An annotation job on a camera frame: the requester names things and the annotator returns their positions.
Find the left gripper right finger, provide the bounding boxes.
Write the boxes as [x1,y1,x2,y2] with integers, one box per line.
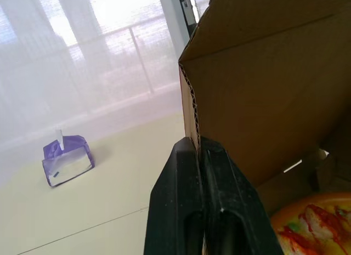
[199,137,284,255]

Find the purple tissue box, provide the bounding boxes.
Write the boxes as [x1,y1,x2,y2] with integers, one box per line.
[41,127,95,188]

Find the brown cardboard pizza box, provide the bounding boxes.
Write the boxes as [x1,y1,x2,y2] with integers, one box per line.
[178,0,351,255]

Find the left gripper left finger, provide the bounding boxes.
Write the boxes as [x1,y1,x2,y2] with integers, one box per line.
[143,137,206,255]

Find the toy pizza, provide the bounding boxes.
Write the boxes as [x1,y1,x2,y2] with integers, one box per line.
[270,192,351,255]

